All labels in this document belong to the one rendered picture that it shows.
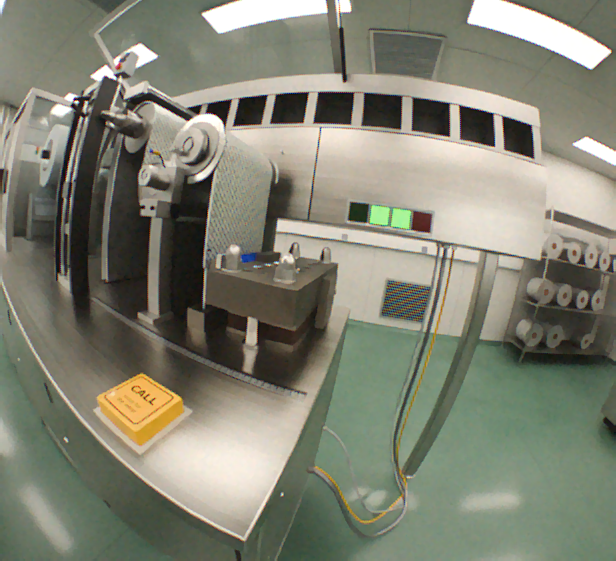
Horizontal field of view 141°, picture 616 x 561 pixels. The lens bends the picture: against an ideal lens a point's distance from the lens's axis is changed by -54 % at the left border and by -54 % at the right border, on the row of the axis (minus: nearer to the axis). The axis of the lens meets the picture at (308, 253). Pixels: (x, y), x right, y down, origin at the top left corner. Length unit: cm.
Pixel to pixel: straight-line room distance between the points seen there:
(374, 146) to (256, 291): 54
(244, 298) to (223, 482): 26
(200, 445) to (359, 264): 289
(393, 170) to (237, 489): 72
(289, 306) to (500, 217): 64
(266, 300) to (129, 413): 24
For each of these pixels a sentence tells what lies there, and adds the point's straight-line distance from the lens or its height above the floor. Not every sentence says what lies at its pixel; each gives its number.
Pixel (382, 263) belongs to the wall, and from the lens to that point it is 303.
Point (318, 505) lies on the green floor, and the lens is 126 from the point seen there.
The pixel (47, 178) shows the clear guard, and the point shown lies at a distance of 136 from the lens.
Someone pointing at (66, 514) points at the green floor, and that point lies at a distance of 136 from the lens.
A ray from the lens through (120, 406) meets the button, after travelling 29.
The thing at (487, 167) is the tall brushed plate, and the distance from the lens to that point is 80.
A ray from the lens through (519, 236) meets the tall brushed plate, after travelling 82.
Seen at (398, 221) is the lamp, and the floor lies 118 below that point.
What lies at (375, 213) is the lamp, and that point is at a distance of 68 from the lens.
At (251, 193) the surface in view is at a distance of 58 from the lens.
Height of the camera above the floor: 111
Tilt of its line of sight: 5 degrees down
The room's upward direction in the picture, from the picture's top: 8 degrees clockwise
